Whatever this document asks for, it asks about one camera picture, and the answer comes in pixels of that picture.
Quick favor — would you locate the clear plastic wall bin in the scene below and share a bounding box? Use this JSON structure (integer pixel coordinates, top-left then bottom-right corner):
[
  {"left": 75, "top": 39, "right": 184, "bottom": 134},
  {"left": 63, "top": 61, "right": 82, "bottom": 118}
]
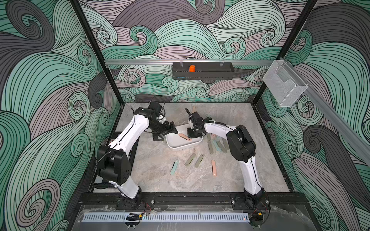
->
[{"left": 263, "top": 60, "right": 308, "bottom": 107}]

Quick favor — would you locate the aluminium rail right wall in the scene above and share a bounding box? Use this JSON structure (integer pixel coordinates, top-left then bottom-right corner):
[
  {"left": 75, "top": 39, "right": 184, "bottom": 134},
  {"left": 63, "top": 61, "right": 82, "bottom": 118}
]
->
[{"left": 305, "top": 85, "right": 370, "bottom": 166}]

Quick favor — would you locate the orange cube on shelf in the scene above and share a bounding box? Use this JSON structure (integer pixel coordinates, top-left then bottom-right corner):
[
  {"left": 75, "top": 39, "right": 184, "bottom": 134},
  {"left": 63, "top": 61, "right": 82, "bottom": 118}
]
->
[{"left": 189, "top": 65, "right": 196, "bottom": 72}]

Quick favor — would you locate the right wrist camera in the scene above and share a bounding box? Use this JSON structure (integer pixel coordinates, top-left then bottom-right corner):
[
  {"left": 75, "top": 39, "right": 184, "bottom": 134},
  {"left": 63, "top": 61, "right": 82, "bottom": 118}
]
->
[{"left": 185, "top": 108, "right": 204, "bottom": 129}]

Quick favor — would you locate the pink short knife in box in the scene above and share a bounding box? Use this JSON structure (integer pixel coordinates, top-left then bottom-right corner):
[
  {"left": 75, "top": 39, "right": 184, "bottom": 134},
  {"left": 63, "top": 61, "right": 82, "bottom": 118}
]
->
[{"left": 178, "top": 133, "right": 191, "bottom": 141}]

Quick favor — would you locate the mint knife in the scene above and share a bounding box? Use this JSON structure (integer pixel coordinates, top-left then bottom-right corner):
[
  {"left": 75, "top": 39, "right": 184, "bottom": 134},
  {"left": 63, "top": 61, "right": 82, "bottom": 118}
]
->
[
  {"left": 170, "top": 160, "right": 179, "bottom": 175},
  {"left": 212, "top": 140, "right": 222, "bottom": 152}
]

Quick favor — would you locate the white storage box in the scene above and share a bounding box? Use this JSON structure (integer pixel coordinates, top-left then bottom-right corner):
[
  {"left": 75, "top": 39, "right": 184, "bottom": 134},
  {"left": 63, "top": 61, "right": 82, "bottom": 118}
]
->
[{"left": 165, "top": 124, "right": 203, "bottom": 151}]

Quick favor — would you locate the white slotted cable duct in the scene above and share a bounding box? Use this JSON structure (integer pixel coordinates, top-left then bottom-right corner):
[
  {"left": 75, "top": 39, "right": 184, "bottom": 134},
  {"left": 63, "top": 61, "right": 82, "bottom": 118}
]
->
[{"left": 82, "top": 212, "right": 250, "bottom": 223}]

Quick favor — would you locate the aluminium rail wall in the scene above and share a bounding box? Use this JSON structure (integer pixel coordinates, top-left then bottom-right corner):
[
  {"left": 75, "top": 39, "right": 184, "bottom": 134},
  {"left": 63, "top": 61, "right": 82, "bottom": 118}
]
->
[
  {"left": 105, "top": 59, "right": 274, "bottom": 65},
  {"left": 305, "top": 85, "right": 370, "bottom": 166}
]

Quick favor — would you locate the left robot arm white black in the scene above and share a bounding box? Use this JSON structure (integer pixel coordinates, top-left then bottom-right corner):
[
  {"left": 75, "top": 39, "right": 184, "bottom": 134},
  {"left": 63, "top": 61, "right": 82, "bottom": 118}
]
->
[{"left": 95, "top": 107, "right": 178, "bottom": 199}]

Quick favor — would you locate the aluminium rail back wall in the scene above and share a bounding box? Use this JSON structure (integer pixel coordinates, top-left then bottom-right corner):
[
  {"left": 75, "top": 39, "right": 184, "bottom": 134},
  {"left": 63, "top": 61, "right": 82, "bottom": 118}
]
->
[{"left": 105, "top": 59, "right": 274, "bottom": 65}]

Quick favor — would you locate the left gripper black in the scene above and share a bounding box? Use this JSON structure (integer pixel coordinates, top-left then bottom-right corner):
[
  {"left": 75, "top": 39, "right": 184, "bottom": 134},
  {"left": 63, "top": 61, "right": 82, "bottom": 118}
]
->
[{"left": 148, "top": 121, "right": 177, "bottom": 141}]

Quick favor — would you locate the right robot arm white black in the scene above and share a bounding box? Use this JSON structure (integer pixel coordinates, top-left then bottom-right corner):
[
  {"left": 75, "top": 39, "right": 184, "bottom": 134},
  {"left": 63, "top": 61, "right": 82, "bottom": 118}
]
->
[{"left": 187, "top": 120, "right": 270, "bottom": 212}]

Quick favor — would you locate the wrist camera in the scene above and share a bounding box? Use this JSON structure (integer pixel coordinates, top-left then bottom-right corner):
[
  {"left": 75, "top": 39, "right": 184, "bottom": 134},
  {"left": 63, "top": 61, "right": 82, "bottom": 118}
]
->
[
  {"left": 185, "top": 108, "right": 204, "bottom": 129},
  {"left": 148, "top": 101, "right": 166, "bottom": 121}
]

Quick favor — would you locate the black wall shelf tray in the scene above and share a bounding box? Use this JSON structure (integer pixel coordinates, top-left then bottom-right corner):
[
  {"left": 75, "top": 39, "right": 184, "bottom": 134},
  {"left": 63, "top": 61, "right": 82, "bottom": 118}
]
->
[{"left": 172, "top": 62, "right": 235, "bottom": 83}]

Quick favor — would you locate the olive knife row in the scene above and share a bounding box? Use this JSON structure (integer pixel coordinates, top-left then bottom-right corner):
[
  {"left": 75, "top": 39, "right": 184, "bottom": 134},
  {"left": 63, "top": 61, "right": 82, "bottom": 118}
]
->
[
  {"left": 207, "top": 141, "right": 214, "bottom": 155},
  {"left": 217, "top": 141, "right": 227, "bottom": 154}
]

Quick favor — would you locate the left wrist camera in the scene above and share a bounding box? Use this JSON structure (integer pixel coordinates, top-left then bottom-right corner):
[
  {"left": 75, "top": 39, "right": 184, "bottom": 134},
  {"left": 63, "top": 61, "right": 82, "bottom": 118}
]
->
[{"left": 148, "top": 101, "right": 166, "bottom": 121}]

